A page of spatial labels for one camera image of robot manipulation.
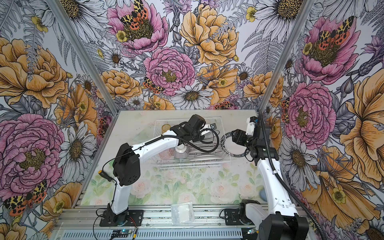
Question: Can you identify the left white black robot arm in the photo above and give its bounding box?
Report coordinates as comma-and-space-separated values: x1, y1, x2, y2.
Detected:
103, 115, 206, 225

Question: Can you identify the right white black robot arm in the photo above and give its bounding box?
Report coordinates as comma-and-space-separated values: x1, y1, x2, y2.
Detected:
231, 130, 309, 240

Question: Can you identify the striped ceramic bowl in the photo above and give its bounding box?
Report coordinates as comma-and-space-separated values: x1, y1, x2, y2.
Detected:
174, 145, 190, 159

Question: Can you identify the yellow glass tumbler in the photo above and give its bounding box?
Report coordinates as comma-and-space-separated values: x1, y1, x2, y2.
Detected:
161, 124, 171, 134

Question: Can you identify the pink glass tumbler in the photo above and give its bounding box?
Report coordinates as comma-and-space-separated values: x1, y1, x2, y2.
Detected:
159, 149, 175, 161

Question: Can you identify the clear plastic bag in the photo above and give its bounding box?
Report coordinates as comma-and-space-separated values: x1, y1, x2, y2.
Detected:
171, 202, 195, 225

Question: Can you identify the green circuit board left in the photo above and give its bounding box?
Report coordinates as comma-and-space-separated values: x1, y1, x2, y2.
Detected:
111, 229, 135, 239

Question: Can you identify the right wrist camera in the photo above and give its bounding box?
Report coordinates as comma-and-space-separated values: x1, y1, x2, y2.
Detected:
246, 116, 258, 136

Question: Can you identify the white wire dish rack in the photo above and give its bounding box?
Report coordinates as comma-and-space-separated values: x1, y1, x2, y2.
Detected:
149, 117, 232, 170

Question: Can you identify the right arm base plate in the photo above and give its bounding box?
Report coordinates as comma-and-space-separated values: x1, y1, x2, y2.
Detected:
221, 209, 245, 226

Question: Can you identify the aluminium front rail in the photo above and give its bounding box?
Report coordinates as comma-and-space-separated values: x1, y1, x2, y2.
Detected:
56, 204, 311, 232

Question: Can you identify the left black corrugated cable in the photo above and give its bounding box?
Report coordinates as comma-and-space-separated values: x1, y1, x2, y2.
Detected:
101, 121, 220, 169

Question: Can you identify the screwdriver black yellow handle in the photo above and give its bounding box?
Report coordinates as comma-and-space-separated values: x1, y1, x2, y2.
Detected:
98, 170, 115, 182

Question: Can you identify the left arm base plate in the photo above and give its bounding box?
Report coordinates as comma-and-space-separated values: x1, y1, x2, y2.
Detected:
100, 209, 144, 227

